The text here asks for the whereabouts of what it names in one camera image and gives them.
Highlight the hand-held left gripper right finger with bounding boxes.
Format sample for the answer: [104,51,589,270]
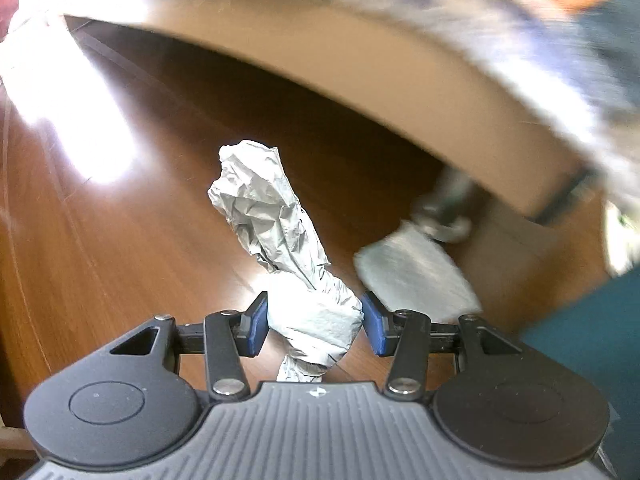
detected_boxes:
[361,291,523,401]

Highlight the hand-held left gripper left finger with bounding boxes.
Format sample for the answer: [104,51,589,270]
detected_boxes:
[109,292,269,401]

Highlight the grey paper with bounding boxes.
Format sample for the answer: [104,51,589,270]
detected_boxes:
[207,139,364,385]

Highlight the dark teal trash bin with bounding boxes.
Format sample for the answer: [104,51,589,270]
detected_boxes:
[517,272,640,476]

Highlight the flat white paper wrapper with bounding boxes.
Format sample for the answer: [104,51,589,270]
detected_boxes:
[354,222,483,323]

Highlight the metal bed leg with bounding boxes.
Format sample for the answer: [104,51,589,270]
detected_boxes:
[410,167,473,243]

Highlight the orange floral blanket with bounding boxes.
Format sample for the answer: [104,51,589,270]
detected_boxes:
[530,0,640,91]

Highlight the cream bed frame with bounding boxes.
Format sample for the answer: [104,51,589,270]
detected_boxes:
[62,0,586,221]

